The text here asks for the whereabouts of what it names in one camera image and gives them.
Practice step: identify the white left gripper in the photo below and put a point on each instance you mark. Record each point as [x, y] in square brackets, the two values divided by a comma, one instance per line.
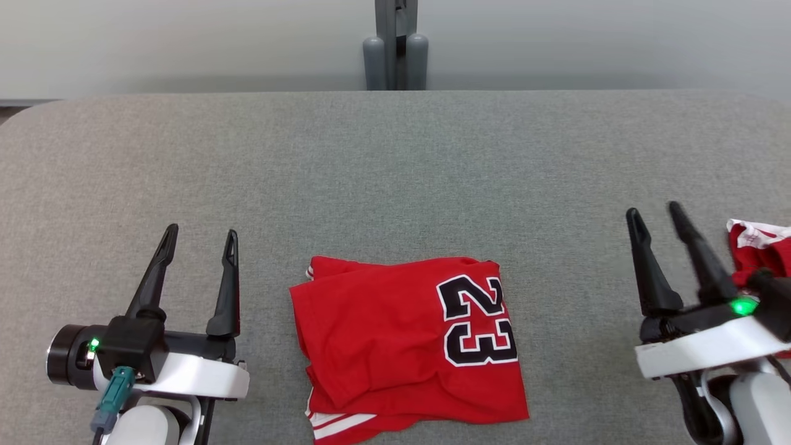
[198, 377]

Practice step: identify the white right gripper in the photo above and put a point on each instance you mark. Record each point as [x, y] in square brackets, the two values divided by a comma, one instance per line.
[704, 343]

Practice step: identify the red Bulls shorts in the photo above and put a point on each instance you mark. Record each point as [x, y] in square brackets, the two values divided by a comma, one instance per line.
[766, 253]

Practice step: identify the red number 23 jersey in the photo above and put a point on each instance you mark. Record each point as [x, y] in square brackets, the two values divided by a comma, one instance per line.
[383, 346]

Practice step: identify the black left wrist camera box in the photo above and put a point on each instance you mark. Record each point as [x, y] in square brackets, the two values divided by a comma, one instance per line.
[133, 346]

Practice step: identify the grey metal post with cylinders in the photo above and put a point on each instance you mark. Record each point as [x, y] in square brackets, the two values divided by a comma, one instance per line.
[395, 55]

